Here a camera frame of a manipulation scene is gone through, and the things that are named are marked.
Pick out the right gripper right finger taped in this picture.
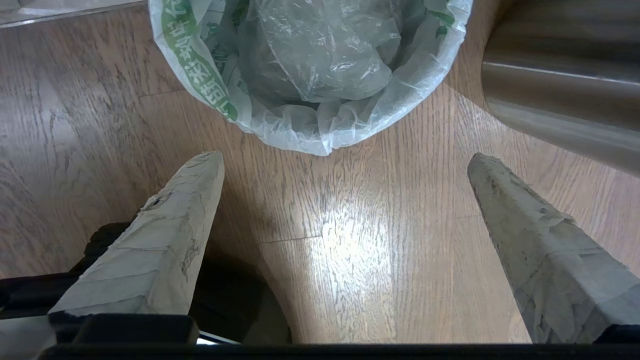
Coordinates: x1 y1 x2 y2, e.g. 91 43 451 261
467 153 640 345

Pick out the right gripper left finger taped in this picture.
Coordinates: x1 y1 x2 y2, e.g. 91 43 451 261
48 150 225 317

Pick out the steel bin shell black rim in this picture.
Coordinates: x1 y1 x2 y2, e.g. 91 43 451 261
481 0 640 178

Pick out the translucent green-printed trash bag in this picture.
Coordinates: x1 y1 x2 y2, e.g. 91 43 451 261
148 0 474 157

